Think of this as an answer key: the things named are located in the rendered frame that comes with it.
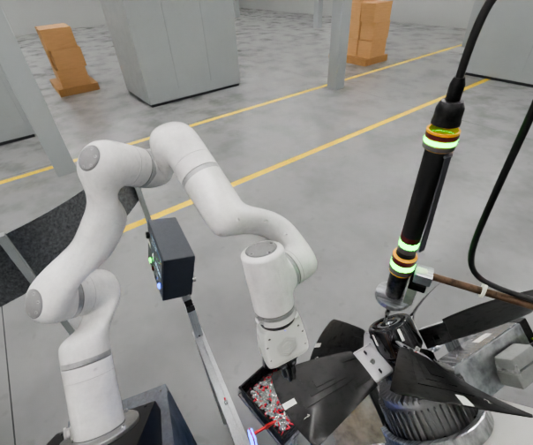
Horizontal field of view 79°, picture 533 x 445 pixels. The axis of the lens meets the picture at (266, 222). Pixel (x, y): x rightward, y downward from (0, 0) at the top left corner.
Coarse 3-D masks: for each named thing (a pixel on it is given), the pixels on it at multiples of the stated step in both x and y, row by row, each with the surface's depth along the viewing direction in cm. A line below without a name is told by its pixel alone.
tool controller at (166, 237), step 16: (160, 224) 123; (176, 224) 125; (160, 240) 115; (176, 240) 117; (160, 256) 110; (176, 256) 110; (192, 256) 111; (160, 272) 113; (176, 272) 112; (192, 272) 115; (176, 288) 116
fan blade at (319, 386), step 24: (312, 360) 86; (336, 360) 85; (288, 384) 82; (312, 384) 80; (336, 384) 79; (360, 384) 79; (288, 408) 76; (312, 408) 75; (336, 408) 74; (312, 432) 70
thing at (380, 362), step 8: (368, 344) 87; (360, 352) 86; (368, 352) 86; (376, 352) 86; (360, 360) 84; (368, 360) 84; (376, 360) 84; (384, 360) 84; (368, 368) 83; (376, 368) 82; (384, 368) 82; (392, 368) 82; (376, 376) 81; (384, 376) 81
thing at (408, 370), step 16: (400, 352) 71; (416, 352) 75; (400, 368) 63; (416, 368) 64; (432, 368) 65; (400, 384) 57; (416, 384) 57; (432, 384) 58; (448, 384) 59; (464, 384) 62; (432, 400) 53; (448, 400) 53; (480, 400) 55; (496, 400) 57; (528, 416) 52
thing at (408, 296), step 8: (416, 272) 60; (432, 272) 59; (416, 280) 60; (424, 280) 59; (376, 288) 68; (384, 288) 68; (408, 288) 61; (416, 288) 60; (424, 288) 59; (376, 296) 67; (384, 296) 66; (408, 296) 63; (384, 304) 65; (392, 304) 65; (400, 304) 65; (408, 304) 64
